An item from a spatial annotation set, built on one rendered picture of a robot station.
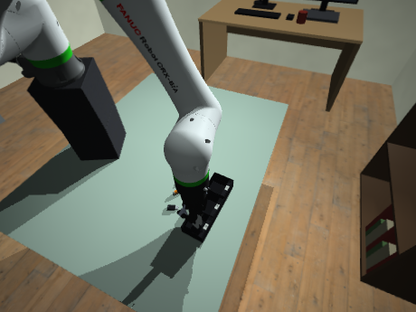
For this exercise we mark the black rack of labelled bins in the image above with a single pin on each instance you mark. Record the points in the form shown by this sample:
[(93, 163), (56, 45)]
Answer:
[(220, 186)]

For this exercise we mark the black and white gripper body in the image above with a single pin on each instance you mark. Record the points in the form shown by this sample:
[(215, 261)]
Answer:
[(193, 201)]

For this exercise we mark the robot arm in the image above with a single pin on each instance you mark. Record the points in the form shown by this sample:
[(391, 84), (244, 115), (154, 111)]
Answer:
[(30, 27)]

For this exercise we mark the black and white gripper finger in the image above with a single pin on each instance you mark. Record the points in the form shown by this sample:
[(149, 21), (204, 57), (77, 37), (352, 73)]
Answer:
[(201, 208), (191, 217)]

